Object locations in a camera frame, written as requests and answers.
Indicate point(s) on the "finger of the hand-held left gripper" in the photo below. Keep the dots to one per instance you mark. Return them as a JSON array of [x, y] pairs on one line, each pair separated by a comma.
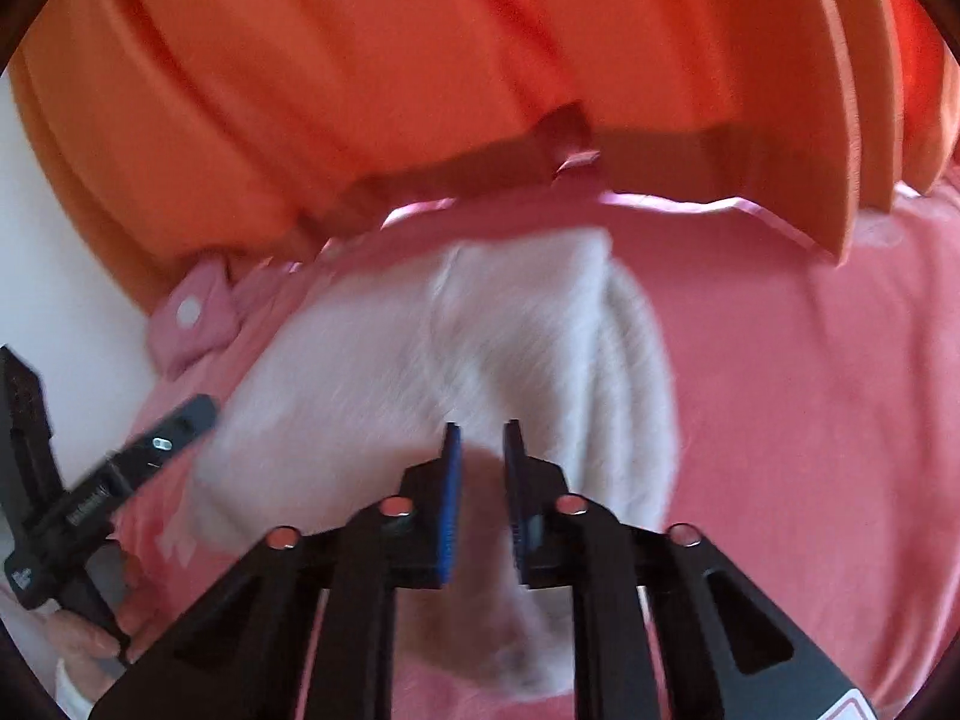
[[161, 439], [26, 420]]

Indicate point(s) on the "person's left forearm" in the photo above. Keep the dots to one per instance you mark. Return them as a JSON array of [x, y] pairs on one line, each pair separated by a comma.
[[75, 690]]

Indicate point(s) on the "cream sweater with black hearts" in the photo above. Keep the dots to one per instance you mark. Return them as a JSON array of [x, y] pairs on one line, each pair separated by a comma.
[[510, 345]]

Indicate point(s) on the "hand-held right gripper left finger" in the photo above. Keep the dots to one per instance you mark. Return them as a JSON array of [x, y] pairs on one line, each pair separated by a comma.
[[448, 510]]

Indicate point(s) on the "person's left hand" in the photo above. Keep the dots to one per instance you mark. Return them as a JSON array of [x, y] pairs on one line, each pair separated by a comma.
[[82, 645]]

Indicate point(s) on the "pink fleece blanket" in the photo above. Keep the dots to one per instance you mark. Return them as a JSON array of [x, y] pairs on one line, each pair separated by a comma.
[[810, 427]]

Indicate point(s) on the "orange curtain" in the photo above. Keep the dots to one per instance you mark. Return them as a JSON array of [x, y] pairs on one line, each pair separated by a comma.
[[420, 67]]

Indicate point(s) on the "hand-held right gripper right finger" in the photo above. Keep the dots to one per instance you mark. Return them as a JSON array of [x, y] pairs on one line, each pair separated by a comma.
[[516, 510]]

